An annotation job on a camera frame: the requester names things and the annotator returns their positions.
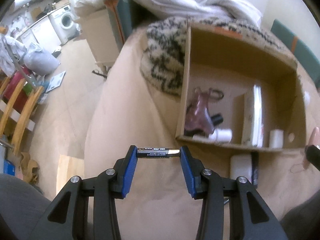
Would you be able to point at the white duvet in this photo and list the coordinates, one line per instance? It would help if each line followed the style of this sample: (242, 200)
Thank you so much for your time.
(239, 9)

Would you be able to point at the cardboard box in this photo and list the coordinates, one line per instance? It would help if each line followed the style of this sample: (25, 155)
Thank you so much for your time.
(225, 61)

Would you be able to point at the black white patterned fleece blanket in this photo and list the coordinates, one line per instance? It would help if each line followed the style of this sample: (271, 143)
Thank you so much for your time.
(162, 63)

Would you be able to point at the black flashlight with strap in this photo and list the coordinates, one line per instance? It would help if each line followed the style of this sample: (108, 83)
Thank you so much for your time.
(217, 119)

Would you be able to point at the translucent pink glasses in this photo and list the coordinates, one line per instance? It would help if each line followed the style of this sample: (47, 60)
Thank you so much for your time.
(197, 117)

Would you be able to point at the grey plastic bag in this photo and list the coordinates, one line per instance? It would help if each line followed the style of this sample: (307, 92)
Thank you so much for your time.
(39, 60)

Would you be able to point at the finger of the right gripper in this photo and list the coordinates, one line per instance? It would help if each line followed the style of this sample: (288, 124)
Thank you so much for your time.
(312, 153)

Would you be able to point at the black rectangular lighter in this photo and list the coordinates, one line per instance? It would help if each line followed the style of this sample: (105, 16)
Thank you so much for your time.
(255, 168)

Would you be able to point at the small white tube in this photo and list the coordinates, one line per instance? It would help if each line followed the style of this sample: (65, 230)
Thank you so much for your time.
(219, 136)

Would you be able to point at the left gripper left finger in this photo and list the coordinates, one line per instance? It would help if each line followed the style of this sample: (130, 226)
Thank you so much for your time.
(66, 216)

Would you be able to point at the white earbuds case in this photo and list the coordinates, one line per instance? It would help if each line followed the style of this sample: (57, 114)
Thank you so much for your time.
(241, 166)

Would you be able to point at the wooden chair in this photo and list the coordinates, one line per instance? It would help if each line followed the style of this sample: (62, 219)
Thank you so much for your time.
(22, 119)

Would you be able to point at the white air conditioner remote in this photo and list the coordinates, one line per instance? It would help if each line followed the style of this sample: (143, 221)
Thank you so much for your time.
(253, 128)

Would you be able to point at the black gold AA battery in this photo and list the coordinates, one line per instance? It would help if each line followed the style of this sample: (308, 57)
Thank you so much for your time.
(157, 153)

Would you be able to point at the white washing machine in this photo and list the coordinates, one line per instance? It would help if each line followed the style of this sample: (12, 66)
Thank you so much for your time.
(63, 23)

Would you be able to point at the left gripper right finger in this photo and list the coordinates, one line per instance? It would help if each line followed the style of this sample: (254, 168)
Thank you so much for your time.
(250, 216)

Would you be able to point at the pink plush keychain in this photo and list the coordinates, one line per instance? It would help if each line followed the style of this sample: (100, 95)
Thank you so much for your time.
(304, 165)

